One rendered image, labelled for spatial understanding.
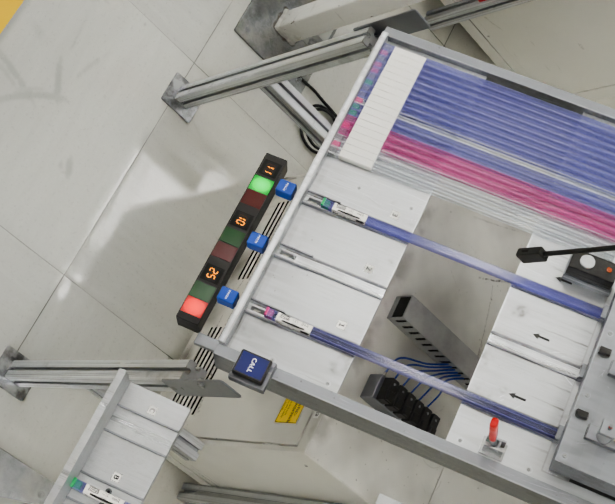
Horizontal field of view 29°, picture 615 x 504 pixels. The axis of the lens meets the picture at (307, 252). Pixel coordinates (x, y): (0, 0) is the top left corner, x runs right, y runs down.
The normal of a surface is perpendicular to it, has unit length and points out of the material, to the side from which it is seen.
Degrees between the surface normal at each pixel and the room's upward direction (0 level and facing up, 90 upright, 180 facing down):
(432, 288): 0
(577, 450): 44
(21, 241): 0
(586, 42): 90
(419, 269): 0
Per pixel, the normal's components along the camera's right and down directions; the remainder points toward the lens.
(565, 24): -0.41, 0.81
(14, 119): 0.64, -0.07
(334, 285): 0.00, -0.46
